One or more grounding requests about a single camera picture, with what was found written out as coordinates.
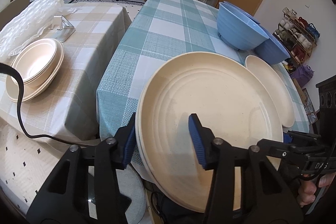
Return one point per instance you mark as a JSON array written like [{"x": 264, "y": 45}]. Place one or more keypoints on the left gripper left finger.
[{"x": 83, "y": 186}]

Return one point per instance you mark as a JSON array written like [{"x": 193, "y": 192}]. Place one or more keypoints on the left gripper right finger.
[{"x": 245, "y": 188}]

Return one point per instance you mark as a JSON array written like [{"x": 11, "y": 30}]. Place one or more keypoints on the cream plate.
[
  {"x": 166, "y": 145},
  {"x": 274, "y": 86},
  {"x": 260, "y": 120}
]

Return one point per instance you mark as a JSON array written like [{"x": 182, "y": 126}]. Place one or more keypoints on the large blue bowl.
[{"x": 237, "y": 30}]

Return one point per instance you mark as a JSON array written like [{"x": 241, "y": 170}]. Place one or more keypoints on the blue bowl back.
[{"x": 242, "y": 11}]

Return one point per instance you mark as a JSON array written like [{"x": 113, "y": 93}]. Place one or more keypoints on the stack of cream bowls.
[{"x": 38, "y": 65}]

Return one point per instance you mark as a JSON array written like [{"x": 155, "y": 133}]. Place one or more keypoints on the person's right hand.
[{"x": 306, "y": 192}]

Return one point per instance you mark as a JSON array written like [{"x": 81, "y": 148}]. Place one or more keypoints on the dotted cream rug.
[{"x": 27, "y": 160}]

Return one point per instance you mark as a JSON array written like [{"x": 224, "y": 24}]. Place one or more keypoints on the purple bag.
[{"x": 303, "y": 74}]

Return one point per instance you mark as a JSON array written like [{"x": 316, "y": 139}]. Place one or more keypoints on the beige plaid tablecloth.
[{"x": 67, "y": 108}]

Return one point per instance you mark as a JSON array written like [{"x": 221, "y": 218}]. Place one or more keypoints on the shoe rack with shoes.
[{"x": 297, "y": 36}]

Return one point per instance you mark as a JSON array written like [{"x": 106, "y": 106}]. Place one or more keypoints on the metal phone stand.
[{"x": 63, "y": 29}]

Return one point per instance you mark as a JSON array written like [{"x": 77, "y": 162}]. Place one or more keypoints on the white bubble wrap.
[{"x": 29, "y": 25}]

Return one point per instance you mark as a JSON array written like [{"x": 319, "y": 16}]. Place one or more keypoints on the teal plaid tablecloth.
[{"x": 161, "y": 30}]

